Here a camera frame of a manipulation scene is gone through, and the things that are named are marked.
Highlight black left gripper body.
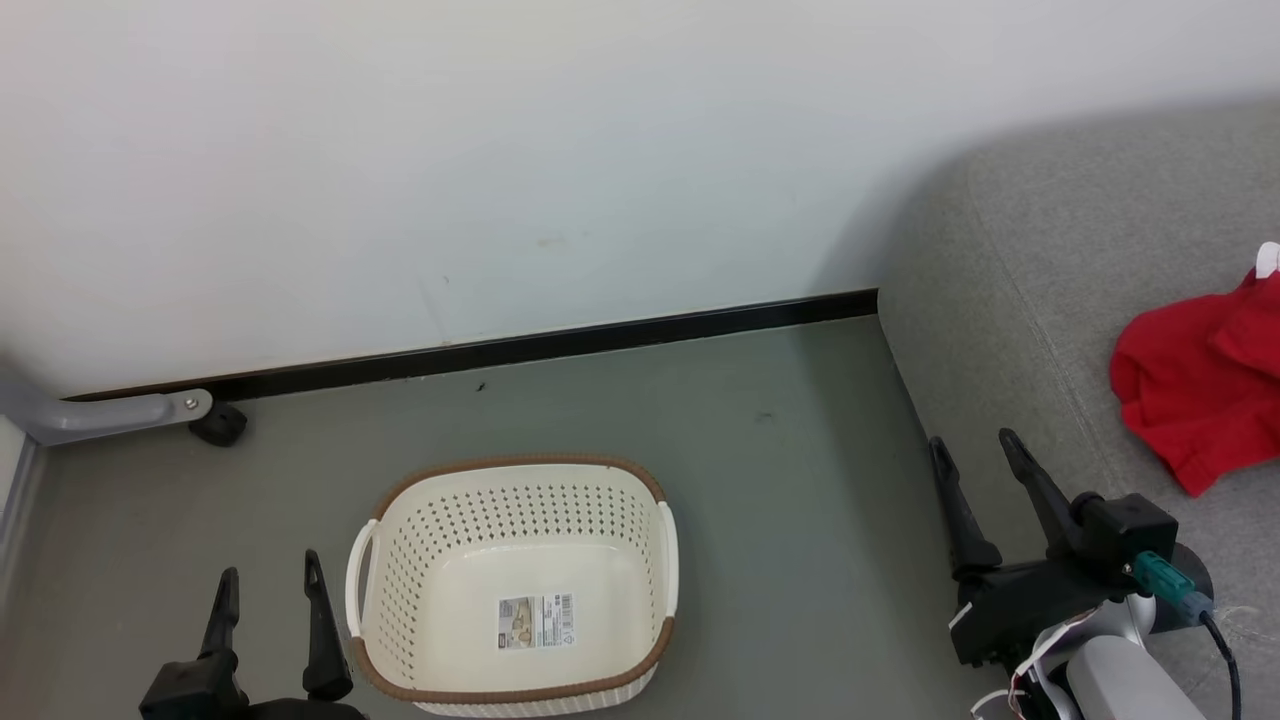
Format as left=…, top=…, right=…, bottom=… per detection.
left=138, top=650, right=366, bottom=720

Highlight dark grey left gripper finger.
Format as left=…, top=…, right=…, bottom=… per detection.
left=302, top=549, right=354, bottom=701
left=198, top=567, right=241, bottom=661

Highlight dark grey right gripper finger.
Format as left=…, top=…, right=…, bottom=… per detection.
left=928, top=436, right=1003, bottom=579
left=998, top=428, right=1086, bottom=558

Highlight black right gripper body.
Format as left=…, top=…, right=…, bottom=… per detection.
left=948, top=555, right=1153, bottom=669

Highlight red shirt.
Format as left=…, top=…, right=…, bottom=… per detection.
left=1110, top=290, right=1280, bottom=498

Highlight red shorts with white tag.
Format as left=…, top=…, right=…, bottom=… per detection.
left=1205, top=242, right=1280, bottom=381

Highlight cream perforated laundry basket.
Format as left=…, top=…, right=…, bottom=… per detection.
left=345, top=455, right=681, bottom=719

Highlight black caster wheel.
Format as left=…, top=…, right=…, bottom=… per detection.
left=189, top=402, right=248, bottom=448

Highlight grey fabric sofa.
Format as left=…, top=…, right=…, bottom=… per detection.
left=878, top=95, right=1280, bottom=720

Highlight paper label sticker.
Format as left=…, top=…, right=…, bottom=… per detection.
left=497, top=592, right=578, bottom=651

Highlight green cable connector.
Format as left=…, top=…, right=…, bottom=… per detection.
left=1132, top=550, right=1216, bottom=626

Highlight black camera cable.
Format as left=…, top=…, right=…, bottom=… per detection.
left=1200, top=610, right=1243, bottom=720

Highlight grey metal frame leg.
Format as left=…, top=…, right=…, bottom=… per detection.
left=0, top=365, right=214, bottom=448

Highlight dark wall baseboard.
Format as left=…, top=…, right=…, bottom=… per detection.
left=65, top=288, right=879, bottom=403

